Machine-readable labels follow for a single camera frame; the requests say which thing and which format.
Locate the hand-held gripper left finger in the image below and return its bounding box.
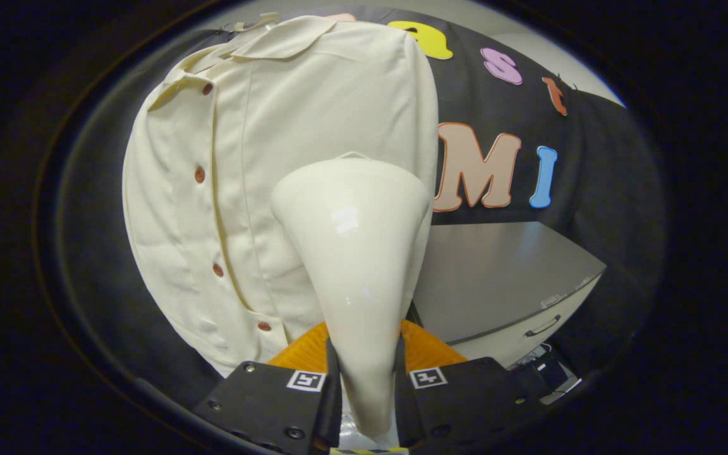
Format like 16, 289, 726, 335
192, 320, 344, 455

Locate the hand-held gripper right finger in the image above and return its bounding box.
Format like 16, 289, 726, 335
394, 319, 551, 452

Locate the white garment steamer head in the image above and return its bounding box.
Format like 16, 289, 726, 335
270, 152, 433, 440

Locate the cream button-up shirt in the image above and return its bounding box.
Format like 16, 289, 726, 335
122, 14, 439, 379

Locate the white clothes hanger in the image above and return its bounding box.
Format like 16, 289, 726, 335
224, 11, 281, 33

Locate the small black box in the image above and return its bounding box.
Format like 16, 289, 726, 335
516, 352, 570, 396

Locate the grey and white cabinet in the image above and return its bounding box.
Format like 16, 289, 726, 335
411, 221, 608, 370

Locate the black cabinet drawer handle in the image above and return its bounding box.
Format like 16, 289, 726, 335
524, 314, 562, 337

